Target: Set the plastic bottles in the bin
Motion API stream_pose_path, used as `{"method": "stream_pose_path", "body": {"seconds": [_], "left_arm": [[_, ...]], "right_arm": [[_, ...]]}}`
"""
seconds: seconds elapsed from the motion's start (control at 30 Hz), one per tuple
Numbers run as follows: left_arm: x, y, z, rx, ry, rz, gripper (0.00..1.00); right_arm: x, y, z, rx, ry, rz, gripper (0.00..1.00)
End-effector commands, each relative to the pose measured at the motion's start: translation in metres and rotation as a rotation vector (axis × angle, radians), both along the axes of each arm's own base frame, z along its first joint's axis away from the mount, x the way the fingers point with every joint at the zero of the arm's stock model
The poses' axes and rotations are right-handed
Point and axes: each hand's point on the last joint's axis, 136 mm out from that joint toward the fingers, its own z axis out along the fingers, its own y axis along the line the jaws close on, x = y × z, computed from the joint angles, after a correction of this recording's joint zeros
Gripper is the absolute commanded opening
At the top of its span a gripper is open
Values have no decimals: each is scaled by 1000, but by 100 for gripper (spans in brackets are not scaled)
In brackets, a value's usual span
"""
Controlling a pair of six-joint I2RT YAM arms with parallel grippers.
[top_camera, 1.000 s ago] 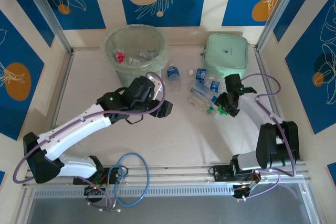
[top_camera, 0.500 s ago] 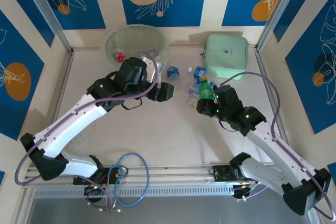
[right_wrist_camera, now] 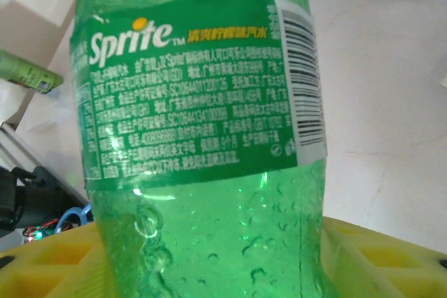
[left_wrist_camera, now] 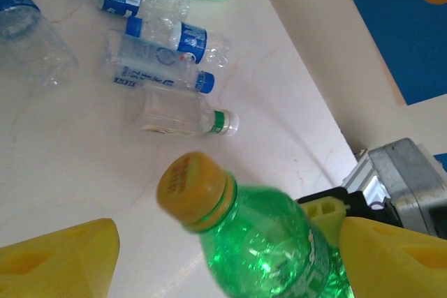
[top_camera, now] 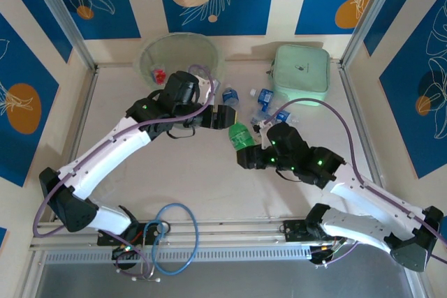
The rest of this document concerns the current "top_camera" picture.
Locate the green bottle yellow cap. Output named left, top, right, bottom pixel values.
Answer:
left=228, top=121, right=256, bottom=153

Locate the clear bottle red label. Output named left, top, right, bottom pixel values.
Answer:
left=149, top=66, right=168, bottom=85

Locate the translucent green mesh bin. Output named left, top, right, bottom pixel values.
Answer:
left=134, top=31, right=226, bottom=107

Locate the clear bottle dark blue label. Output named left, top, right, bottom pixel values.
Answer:
left=222, top=84, right=242, bottom=107

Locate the blue-label bottle blue cap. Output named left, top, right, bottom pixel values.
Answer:
left=275, top=108, right=301, bottom=124

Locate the clear bottle white cap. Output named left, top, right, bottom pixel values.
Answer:
left=249, top=87, right=277, bottom=110

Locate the mint green zip pouch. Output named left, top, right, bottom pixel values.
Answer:
left=267, top=43, right=332, bottom=107

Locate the grey metal sheet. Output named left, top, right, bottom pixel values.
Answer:
left=34, top=262, right=420, bottom=298

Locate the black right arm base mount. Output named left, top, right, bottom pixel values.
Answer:
left=279, top=219, right=347, bottom=268

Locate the long aluminium extrusion rail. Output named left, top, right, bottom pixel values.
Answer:
left=31, top=216, right=415, bottom=248

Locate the aluminium table edge rail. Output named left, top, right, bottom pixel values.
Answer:
left=66, top=66, right=101, bottom=165
left=338, top=62, right=390, bottom=210

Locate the blue cable loop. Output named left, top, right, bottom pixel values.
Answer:
left=145, top=202, right=200, bottom=276

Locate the grey slotted cable duct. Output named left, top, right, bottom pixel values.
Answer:
left=43, top=246, right=312, bottom=265

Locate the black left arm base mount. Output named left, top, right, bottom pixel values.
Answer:
left=96, top=220, right=172, bottom=271

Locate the aluminium frame post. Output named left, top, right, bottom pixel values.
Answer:
left=26, top=0, right=98, bottom=73
left=340, top=0, right=412, bottom=67

